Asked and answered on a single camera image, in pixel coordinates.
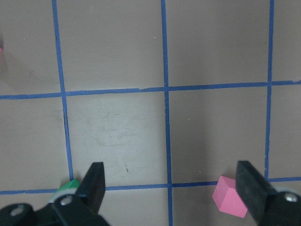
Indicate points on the green cube near left base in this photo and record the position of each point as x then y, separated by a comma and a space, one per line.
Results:
68, 188

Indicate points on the pink cube near arm base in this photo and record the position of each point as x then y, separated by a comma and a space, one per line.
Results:
227, 199

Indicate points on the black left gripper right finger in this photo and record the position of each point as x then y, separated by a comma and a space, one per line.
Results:
267, 205

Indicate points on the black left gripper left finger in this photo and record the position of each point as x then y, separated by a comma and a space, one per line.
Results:
80, 206

